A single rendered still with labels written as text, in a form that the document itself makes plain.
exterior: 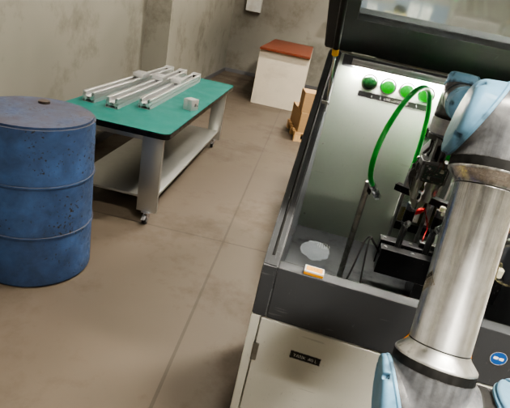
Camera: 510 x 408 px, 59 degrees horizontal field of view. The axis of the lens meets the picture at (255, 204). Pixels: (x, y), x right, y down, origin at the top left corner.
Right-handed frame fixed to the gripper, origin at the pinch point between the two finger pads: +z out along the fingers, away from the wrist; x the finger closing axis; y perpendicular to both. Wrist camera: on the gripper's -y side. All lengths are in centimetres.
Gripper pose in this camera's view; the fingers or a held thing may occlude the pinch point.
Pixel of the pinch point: (415, 203)
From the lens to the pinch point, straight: 131.4
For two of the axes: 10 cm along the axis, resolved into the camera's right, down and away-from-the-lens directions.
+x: 9.6, 2.6, -1.4
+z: -1.9, 9.0, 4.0
